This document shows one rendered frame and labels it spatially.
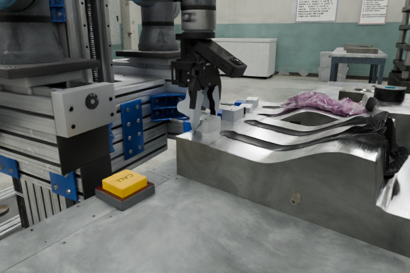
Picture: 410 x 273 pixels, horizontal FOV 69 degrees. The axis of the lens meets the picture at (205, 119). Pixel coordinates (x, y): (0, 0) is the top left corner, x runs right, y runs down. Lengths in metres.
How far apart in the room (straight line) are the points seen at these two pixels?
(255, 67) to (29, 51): 6.83
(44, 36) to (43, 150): 0.25
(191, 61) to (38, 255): 0.44
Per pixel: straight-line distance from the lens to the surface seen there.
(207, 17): 0.64
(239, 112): 0.77
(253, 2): 8.31
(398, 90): 1.02
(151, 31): 1.10
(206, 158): 0.61
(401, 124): 0.90
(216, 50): 0.63
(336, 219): 0.54
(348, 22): 7.93
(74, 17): 0.97
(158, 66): 1.09
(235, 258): 0.46
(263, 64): 7.34
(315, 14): 7.96
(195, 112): 0.64
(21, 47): 0.76
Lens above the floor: 1.10
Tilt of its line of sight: 16 degrees down
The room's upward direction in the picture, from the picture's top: straight up
